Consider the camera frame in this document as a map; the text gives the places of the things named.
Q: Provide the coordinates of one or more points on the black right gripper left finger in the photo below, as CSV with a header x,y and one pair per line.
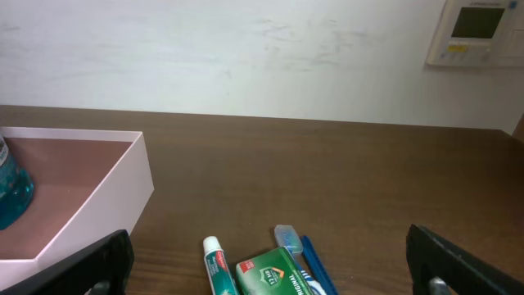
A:
x,y
100,268

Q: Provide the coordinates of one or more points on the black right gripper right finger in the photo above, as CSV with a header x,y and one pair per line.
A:
x,y
438,266

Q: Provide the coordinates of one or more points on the white cardboard box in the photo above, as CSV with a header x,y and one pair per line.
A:
x,y
87,184

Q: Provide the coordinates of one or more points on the Colgate toothpaste tube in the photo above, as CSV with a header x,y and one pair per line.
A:
x,y
220,276

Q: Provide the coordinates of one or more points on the blue Listerine mouthwash bottle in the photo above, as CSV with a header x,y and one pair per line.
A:
x,y
17,188

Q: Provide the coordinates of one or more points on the green Dettol soap box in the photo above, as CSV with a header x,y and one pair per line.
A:
x,y
272,273

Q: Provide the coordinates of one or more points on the blue razor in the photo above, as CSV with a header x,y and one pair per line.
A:
x,y
320,281

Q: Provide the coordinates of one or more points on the toothbrush with clear cap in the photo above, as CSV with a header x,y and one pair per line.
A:
x,y
287,237

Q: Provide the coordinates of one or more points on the beige wall control panel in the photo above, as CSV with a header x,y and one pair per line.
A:
x,y
478,33

